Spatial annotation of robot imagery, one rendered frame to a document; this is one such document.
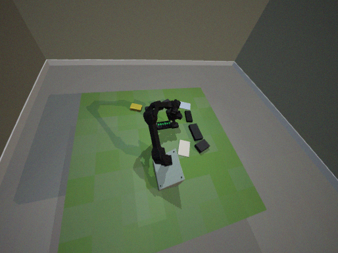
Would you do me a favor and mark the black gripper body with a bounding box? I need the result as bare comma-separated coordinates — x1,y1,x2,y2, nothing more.
166,109,179,129

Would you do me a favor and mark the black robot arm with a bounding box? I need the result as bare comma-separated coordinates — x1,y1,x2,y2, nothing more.
143,99,183,167

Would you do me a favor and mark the light grey flat panel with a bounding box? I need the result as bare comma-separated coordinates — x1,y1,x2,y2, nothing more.
180,102,191,110

